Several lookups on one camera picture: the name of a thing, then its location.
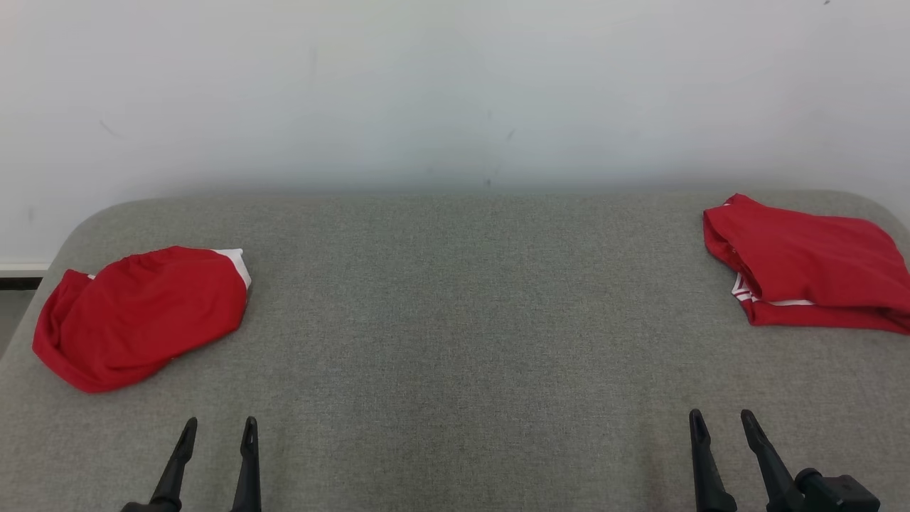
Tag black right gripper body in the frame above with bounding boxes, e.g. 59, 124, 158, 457
795, 468, 881, 512

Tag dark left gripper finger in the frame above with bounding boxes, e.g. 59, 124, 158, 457
151, 417, 199, 504
231, 417, 262, 512

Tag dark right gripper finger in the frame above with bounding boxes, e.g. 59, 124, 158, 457
688, 409, 737, 512
742, 410, 805, 512

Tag red white basketball shorts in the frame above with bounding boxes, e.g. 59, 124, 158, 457
32, 246, 253, 394

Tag red basketball jersey number 23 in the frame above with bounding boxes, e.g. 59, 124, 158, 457
702, 193, 910, 336

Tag white skirting board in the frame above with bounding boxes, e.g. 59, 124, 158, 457
0, 262, 50, 291

